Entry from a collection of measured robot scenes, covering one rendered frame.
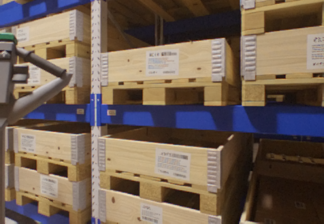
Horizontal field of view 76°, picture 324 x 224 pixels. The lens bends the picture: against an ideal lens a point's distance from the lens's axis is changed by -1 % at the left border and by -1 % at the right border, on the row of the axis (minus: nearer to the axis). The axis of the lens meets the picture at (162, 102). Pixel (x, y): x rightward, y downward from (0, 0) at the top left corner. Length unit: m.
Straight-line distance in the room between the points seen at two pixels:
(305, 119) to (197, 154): 0.52
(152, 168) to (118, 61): 0.69
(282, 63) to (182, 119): 0.57
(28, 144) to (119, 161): 0.96
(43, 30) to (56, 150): 0.95
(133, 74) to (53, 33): 0.82
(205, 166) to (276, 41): 0.69
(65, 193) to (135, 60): 1.13
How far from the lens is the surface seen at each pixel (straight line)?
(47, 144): 1.91
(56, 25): 1.88
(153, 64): 1.25
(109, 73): 1.43
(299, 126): 1.15
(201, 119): 1.19
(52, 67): 0.78
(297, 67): 1.10
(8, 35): 0.86
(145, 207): 1.40
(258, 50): 1.11
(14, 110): 0.76
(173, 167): 1.22
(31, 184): 2.18
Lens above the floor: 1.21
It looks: 1 degrees down
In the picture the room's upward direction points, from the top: straight up
